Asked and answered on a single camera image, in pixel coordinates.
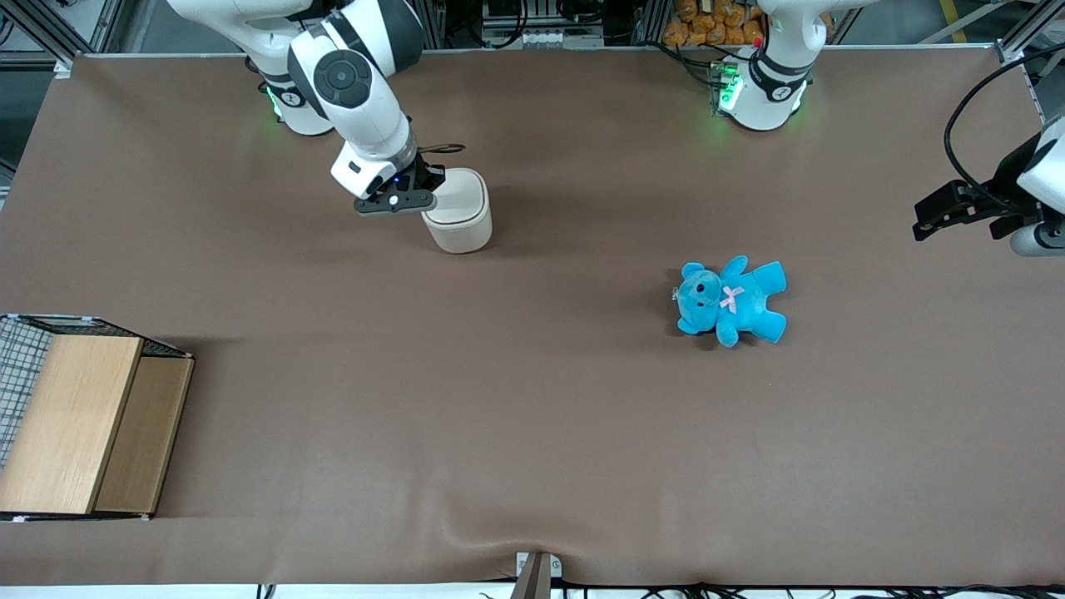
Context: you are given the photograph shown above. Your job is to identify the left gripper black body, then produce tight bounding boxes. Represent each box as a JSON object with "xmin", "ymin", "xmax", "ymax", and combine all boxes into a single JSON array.
[{"xmin": 986, "ymin": 137, "xmax": 1042, "ymax": 240}]

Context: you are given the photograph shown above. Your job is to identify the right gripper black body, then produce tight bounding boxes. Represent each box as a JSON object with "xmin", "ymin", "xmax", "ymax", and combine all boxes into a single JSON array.
[{"xmin": 396, "ymin": 157, "xmax": 447, "ymax": 195}]

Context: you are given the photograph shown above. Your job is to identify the white lidded trash can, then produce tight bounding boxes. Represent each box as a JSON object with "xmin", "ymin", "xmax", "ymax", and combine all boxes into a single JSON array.
[{"xmin": 420, "ymin": 168, "xmax": 493, "ymax": 255}]

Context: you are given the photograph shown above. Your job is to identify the white power strip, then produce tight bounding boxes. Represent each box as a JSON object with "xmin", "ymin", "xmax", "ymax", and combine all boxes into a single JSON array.
[{"xmin": 517, "ymin": 28, "xmax": 606, "ymax": 49}]

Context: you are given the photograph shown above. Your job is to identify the blue teddy bear plush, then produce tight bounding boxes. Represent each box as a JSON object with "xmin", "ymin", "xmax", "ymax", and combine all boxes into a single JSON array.
[{"xmin": 672, "ymin": 255, "xmax": 789, "ymax": 349}]

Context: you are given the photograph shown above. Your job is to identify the brown table cover mat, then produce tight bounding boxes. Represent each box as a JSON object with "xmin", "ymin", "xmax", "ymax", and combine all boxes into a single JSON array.
[{"xmin": 0, "ymin": 46, "xmax": 1065, "ymax": 588}]

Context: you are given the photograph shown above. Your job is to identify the orange round items pile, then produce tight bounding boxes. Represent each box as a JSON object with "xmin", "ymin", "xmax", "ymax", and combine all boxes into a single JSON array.
[{"xmin": 662, "ymin": 0, "xmax": 767, "ymax": 48}]

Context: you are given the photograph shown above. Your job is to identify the light wooden shelf box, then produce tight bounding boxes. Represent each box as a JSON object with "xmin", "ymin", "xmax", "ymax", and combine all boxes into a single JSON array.
[{"xmin": 0, "ymin": 334, "xmax": 196, "ymax": 515}]

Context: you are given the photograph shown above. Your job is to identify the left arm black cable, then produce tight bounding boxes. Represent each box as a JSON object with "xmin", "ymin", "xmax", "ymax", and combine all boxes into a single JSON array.
[{"xmin": 944, "ymin": 43, "xmax": 1065, "ymax": 210}]

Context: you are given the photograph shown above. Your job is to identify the aluminium frame profile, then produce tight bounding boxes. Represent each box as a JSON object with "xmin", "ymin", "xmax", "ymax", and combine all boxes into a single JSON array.
[
  {"xmin": 993, "ymin": 0, "xmax": 1065, "ymax": 65},
  {"xmin": 0, "ymin": 0, "xmax": 115, "ymax": 80}
]

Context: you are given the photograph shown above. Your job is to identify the black wire grid rack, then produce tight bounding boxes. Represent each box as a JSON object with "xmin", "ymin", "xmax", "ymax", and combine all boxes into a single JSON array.
[{"xmin": 0, "ymin": 314, "xmax": 197, "ymax": 523}]

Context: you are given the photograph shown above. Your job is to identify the grey metal table bracket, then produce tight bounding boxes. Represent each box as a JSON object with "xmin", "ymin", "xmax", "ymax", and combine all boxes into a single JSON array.
[{"xmin": 509, "ymin": 551, "xmax": 563, "ymax": 599}]

